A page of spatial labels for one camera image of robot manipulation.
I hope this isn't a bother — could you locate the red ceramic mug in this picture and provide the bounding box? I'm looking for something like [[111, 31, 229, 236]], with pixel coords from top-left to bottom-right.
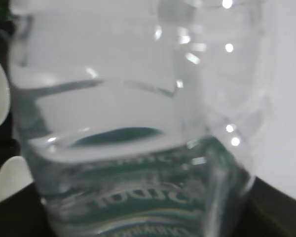
[[0, 156, 33, 202]]

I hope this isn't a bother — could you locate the green soda bottle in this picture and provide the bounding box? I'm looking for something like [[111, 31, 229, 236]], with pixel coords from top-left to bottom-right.
[[0, 0, 12, 22]]

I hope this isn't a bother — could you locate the clear water bottle green label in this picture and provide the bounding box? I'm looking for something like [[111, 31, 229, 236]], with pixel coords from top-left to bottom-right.
[[9, 0, 274, 237]]

